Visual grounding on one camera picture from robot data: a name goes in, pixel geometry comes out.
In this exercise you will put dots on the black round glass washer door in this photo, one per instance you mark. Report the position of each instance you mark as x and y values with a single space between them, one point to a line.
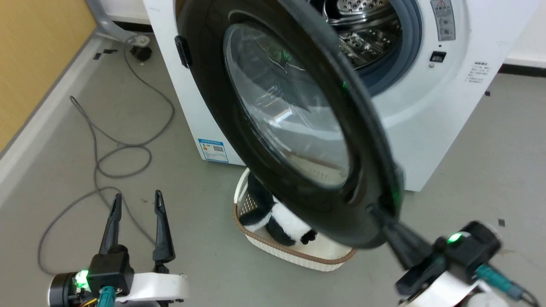
213 94

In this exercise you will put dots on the grey warning sticker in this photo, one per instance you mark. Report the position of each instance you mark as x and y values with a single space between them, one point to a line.
443 19

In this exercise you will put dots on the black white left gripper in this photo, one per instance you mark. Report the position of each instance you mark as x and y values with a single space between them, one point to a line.
111 273

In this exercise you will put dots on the stainless steel washer drum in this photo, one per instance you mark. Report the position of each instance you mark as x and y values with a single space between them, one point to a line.
367 42

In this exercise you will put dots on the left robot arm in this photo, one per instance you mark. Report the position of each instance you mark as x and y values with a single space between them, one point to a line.
64 290

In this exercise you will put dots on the grey curved stand leg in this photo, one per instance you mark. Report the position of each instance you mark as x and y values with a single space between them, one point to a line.
106 25

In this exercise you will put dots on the white front-load washing machine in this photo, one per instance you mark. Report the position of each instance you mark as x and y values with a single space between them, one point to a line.
426 128

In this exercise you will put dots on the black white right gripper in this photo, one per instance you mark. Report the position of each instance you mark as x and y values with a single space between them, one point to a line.
431 281

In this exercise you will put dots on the black caster wheel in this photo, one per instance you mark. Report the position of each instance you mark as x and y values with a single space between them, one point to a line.
141 53

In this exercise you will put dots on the black door lock slot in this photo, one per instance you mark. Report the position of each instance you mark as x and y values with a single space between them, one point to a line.
438 56

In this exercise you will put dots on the grey rubber door gasket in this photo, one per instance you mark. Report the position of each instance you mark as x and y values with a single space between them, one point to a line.
410 47

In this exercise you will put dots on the small printed text label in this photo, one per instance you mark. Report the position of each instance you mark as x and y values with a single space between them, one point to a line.
479 71

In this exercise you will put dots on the white woven laundry basket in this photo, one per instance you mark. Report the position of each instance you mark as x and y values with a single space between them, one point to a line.
298 257

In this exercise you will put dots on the black white panda plush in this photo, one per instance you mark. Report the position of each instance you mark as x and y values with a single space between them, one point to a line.
286 218

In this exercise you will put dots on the blue energy label sticker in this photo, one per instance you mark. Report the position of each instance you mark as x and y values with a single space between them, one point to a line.
212 150

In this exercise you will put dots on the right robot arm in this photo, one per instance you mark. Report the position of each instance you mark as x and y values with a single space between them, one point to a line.
482 247

